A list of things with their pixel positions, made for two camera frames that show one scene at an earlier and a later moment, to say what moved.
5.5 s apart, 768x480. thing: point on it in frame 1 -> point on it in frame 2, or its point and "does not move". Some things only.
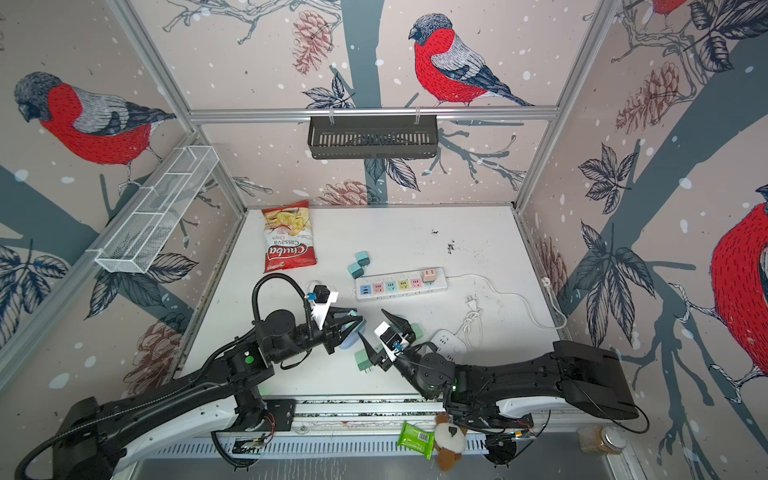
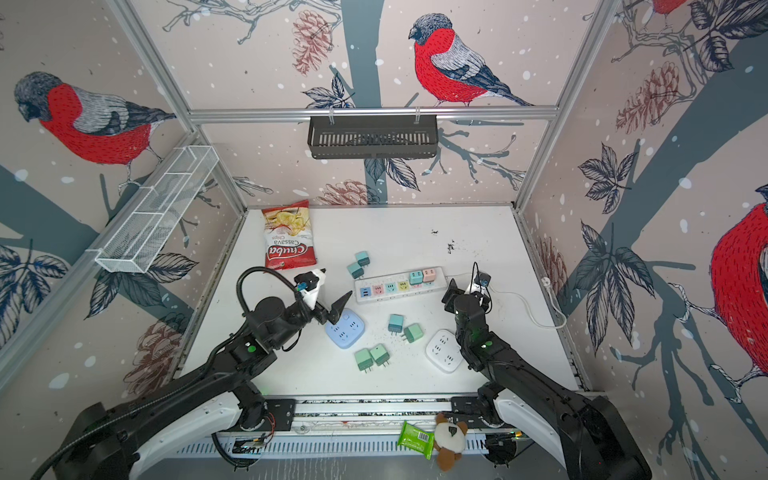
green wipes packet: [414, 438] does not move
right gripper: [387, 364] -> [449, 297]
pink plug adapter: [428, 275] does not move
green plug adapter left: [362, 360] does not move
